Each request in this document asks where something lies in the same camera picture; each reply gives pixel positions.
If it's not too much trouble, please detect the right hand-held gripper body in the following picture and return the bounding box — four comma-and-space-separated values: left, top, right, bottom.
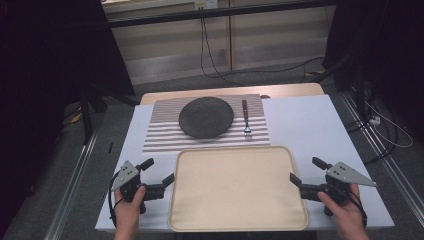
298, 161, 379, 217

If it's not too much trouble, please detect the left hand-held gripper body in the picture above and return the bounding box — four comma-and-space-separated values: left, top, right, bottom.
110, 160, 167, 215

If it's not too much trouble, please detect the person's left hand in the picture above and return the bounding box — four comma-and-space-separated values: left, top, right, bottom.
114, 185, 147, 232

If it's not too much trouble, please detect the person's right hand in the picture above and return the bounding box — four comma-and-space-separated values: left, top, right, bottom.
316, 184, 369, 235

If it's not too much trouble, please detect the striped placemat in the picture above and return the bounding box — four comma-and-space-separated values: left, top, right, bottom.
142, 93, 272, 154

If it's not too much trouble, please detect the white board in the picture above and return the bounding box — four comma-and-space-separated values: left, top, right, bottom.
94, 94, 396, 233

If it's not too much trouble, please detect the beige rectangular tray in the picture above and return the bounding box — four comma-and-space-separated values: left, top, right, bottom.
167, 145, 310, 233

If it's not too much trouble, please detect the dark grey round plate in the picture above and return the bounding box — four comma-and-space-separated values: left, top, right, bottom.
178, 96, 235, 140

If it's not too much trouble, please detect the black stand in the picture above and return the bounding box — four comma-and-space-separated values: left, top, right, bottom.
77, 83, 138, 145

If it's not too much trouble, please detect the black curtain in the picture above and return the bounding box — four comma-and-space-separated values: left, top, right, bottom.
0, 0, 137, 236
322, 0, 424, 138

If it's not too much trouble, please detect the black horizontal bar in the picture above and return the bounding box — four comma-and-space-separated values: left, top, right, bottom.
105, 0, 338, 30

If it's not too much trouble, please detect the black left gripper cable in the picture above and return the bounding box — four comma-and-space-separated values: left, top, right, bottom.
107, 169, 125, 228

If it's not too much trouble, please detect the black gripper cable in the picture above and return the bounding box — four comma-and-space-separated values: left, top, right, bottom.
333, 185, 368, 228
107, 169, 125, 228

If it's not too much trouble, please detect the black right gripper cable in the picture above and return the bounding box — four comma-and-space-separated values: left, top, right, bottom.
333, 185, 368, 228

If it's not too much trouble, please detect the metal floor rail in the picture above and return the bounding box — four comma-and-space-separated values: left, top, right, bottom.
339, 92, 424, 218
43, 131, 100, 240

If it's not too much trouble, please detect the black floor cable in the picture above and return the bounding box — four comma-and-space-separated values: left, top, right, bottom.
344, 109, 400, 165

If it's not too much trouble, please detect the white floor cable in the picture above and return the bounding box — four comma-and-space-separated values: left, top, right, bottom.
364, 99, 414, 149

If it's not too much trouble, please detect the fork with brown handle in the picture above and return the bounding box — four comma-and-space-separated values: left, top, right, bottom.
241, 99, 253, 139

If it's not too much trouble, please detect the black hanging cable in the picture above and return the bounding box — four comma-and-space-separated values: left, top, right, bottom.
201, 18, 326, 86
199, 8, 234, 81

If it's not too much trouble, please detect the white wall socket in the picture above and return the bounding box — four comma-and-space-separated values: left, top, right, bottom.
194, 0, 220, 11

